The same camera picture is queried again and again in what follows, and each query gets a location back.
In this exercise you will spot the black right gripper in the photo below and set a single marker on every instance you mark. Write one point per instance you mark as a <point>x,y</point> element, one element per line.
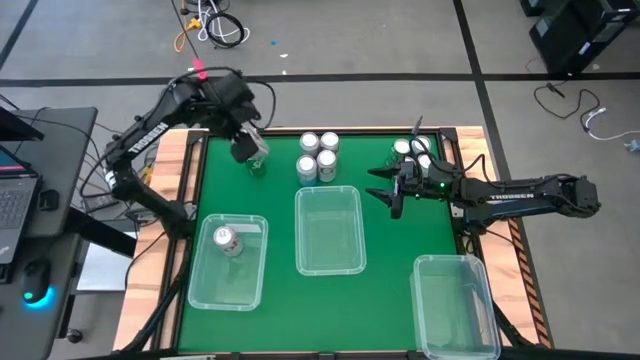
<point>430,185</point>

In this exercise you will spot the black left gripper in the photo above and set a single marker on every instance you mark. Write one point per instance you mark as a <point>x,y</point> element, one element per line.
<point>240,130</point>

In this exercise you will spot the clear plastic bin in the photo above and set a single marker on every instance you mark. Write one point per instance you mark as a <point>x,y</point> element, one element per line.
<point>330,235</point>
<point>450,310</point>
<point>225,290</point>

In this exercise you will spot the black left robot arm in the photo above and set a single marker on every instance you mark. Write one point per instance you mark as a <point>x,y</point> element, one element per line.
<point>150,131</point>

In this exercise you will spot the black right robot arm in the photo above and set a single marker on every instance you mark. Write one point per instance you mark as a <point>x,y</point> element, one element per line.
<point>510,196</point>

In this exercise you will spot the green table mat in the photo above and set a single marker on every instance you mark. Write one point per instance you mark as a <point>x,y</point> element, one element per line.
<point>280,310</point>

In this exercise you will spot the black side desk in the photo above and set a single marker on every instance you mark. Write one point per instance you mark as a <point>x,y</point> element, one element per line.
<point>60,150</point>

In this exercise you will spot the white sheet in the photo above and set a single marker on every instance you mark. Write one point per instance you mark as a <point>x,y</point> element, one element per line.
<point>100,270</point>

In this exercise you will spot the small black desk device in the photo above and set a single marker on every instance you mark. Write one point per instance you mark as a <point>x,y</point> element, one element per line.
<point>49,200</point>

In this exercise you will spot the black monitor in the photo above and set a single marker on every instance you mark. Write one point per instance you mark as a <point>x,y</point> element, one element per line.
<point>15,127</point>

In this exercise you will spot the black computer tower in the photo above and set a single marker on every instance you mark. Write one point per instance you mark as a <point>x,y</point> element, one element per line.
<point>560,37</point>

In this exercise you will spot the black laptop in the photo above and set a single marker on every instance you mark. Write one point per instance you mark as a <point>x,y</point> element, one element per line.
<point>15,210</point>

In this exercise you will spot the small blue floor object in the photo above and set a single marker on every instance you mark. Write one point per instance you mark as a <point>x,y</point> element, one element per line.
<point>634,146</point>

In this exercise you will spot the black computer mouse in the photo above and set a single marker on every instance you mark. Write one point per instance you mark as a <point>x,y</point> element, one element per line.
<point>36,280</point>

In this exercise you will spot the black caster wheel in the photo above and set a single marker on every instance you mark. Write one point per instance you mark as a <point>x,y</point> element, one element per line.
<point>75,335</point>

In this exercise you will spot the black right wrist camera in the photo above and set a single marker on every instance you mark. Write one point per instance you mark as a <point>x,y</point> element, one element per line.
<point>412,182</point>

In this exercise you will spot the black table frame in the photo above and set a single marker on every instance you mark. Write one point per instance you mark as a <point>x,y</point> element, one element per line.
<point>350,131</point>

